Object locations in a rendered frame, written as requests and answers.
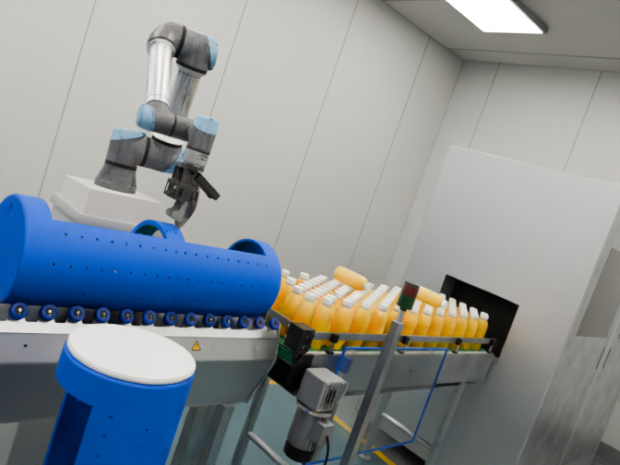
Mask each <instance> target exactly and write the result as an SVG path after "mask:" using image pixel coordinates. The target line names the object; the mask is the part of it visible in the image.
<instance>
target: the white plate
mask: <svg viewBox="0 0 620 465"><path fill-rule="evenodd" d="M66 345H67V348H68V349H69V351H70V352H71V353H72V355H73V356H74V357H75V358H76V359H77V360H79V361H80V362H81V363H83V364H84V365H86V366H87V367H89V368H91V369H93V370H95V371H97V372H99V373H101V374H104V375H107V376H110V377H114V378H117V379H121V380H124V381H128V382H133V383H139V384H147V385H168V384H174V383H178V382H181V381H184V380H186V379H187V378H189V377H190V376H191V375H192V374H193V373H194V372H195V369H196V363H195V361H194V359H193V357H192V356H191V354H190V353H189V352H188V351H187V350H186V349H184V348H183V347H182V346H180V345H179V344H177V343H175V342H174V341H172V340H169V339H167V338H165V337H163V336H161V335H158V334H156V333H153V332H150V331H146V330H144V329H140V328H132V327H128V326H121V325H112V324H97V325H88V326H85V327H81V328H78V329H76V330H74V331H72V332H71V333H70V334H69V336H68V338H67V342H66Z"/></svg>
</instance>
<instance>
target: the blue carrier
mask: <svg viewBox="0 0 620 465"><path fill-rule="evenodd" d="M156 231H160V232H161V234H162V237H163V238H160V237H154V236H152V235H153V234H154V233H155V232H156ZM80 237H81V238H80ZM152 248H153V249H152ZM53 263H54V264H53ZM52 264H53V265H52ZM69 265H70V267H69ZM129 272H130V273H129ZM143 274H144V275H143ZM156 276H157V277H156ZM168 277H169V278H168ZM177 278H178V279H177ZM280 284H281V267H280V261H279V258H278V256H277V254H276V252H275V251H274V249H273V248H272V247H271V246H270V245H269V244H267V243H264V242H261V241H257V240H252V239H241V240H239V241H237V242H235V243H234V244H232V245H231V246H230V247H229V248H228V249H224V248H218V247H213V246H207V245H202V244H192V243H187V242H186V241H185V238H184V237H183V235H182V233H181V231H180V230H179V229H178V228H177V227H176V226H175V225H173V224H171V223H167V222H162V221H154V220H145V221H142V222H141V223H139V224H138V225H137V226H136V227H135V228H134V229H133V230H132V232H122V231H117V230H111V229H105V228H101V227H95V226H89V225H84V224H78V223H73V222H68V221H58V220H53V219H52V214H51V211H50V209H49V206H48V204H47V203H46V202H45V200H43V199H42V198H39V197H31V196H26V195H21V194H11V195H9V196H7V197H6V198H5V199H4V200H3V201H2V202H1V203H0V304H13V303H15V302H22V303H24V304H25V305H38V306H43V305H45V304H53V305H54V306H55V307H72V306H74V305H79V306H81V307H82V308H86V309H98V308H99V307H106V308H107V309H108V310H117V311H121V310H123V309H126V308H128V309H130V310H132V311H134V312H145V311H147V310H152V311H153V312H155V313H167V312H169V311H173V312H175V313H176V314H182V315H185V314H187V313H194V314H195V315H198V316H204V315H206V314H212V315H214V316H224V315H229V316H231V317H240V316H246V317H247V318H255V317H258V316H262V315H264V314H265V313H266V312H267V311H268V310H269V309H270V307H271V306H272V305H273V304H274V303H275V301H276V299H277V297H278V294H279V291H280Z"/></svg>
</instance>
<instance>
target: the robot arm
mask: <svg viewBox="0 0 620 465"><path fill-rule="evenodd" d="M218 50H219V47H218V42H217V40H216V39H215V38H213V37H211V36H209V35H208V34H207V33H203V32H201V31H198V30H194V29H192V28H189V27H187V26H185V25H183V24H181V23H178V22H166V23H163V24H161V25H160V26H158V27H157V28H156V29H155V30H153V32H152V33H151V34H150V35H149V38H148V41H147V53H148V54H149V66H148V78H147V89H146V101H145V104H141V105H140V106H139V108H138V111H137V118H136V125H137V126H138V127H140V128H142V129H145V130H147V131H149V132H153V134H152V137H146V132H144V131H138V130H133V129H127V128H121V127H116V128H115V129H114V130H113V132H112V135H111V137H110V143H109V147H108V150H107V154H106V158H105V162H104V164H103V166H102V168H101V170H100V171H99V173H98V174H97V176H96V177H95V181H94V184H95V185H98V186H100V187H104V188H107V189H110V190H113V191H117V192H122V193H127V194H133V195H134V194H135V193H136V191H137V178H136V171H137V167H138V166H141V167H144V168H148V169H151V170H155V171H159V172H161V173H172V174H173V175H172V178H168V180H167V183H166V186H165V188H164V191H163V194H165V195H166V196H168V197H171V198H172V199H175V200H176V201H175V202H174V205H173V207H172V208H168V209H166V211H165V213H166V215H167V216H169V217H171V218H172V219H174V220H175V221H174V225H175V226H176V227H177V228H178V229H179V230H180V229H181V228H182V227H183V226H184V225H185V224H186V222H187V221H188V220H189V219H190V218H191V216H192V215H193V213H194V211H195V210H196V207H197V202H198V197H199V187H200V188H201V189H202V190H203V191H204V192H205V194H206V195H207V197H208V198H211V199H214V200H218V198H219V197H220V196H221V195H220V194H219V193H218V192H217V190H216V189H215V188H214V187H213V186H212V185H211V184H210V183H209V181H208V180H207V179H206V178H205V177H204V176H203V175H202V174H201V173H199V172H202V173H203V172H204V170H205V169H204V167H206V165H207V162H208V159H209V154H210V152H211V149H212V146H213V143H214V140H215V137H216V135H217V133H218V127H219V122H218V121H217V120H215V119H212V118H209V117H207V116H205V115H202V114H198V115H197V116H196V119H195V120H194V119H190V118H187V116H188V114H189V111H190V108H191V105H192V102H193V99H194V97H195V94H196V91H197V86H198V83H199V81H200V79H201V78H202V77H204V76H205V75H206V74H207V72H208V71H211V70H213V69H214V66H215V65H216V62H217V58H218ZM174 57H175V58H177V59H176V62H175V63H176V65H177V67H178V70H177V73H176V76H175V79H174V83H173V87H172V90H171V73H172V58H174ZM170 92H171V93H170ZM183 141H185V142H187V145H186V148H184V147H183ZM168 183H169V185H168V188H167V191H166V187H167V184H168ZM185 202H187V203H188V204H186V203H185Z"/></svg>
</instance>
